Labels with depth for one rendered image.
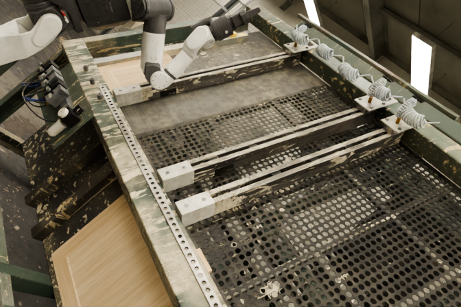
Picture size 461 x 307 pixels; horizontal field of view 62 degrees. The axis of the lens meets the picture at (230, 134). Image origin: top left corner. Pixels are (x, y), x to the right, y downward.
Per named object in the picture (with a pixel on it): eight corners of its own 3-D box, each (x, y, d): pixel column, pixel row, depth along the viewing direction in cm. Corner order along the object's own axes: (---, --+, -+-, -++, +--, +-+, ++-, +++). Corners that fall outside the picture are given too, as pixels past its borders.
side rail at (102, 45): (85, 54, 231) (81, 38, 224) (243, 27, 276) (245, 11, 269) (88, 59, 227) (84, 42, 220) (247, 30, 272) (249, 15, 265)
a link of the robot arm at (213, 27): (223, 34, 157) (198, 46, 159) (228, 42, 168) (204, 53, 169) (212, 10, 158) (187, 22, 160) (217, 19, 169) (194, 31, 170)
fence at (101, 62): (94, 65, 211) (92, 59, 208) (243, 38, 249) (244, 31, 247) (97, 70, 207) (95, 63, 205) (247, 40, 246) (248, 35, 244)
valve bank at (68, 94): (13, 75, 193) (49, 44, 192) (36, 91, 203) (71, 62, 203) (27, 133, 160) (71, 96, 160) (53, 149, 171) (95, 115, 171)
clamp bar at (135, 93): (112, 99, 188) (105, 55, 173) (306, 55, 237) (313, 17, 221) (119, 109, 182) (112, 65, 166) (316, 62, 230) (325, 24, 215)
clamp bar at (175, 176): (156, 179, 150) (152, 131, 135) (376, 107, 198) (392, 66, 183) (165, 197, 143) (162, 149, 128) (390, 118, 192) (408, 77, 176)
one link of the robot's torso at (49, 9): (26, 12, 145) (57, 3, 148) (21, -1, 153) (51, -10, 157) (41, 42, 154) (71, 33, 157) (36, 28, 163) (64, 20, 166)
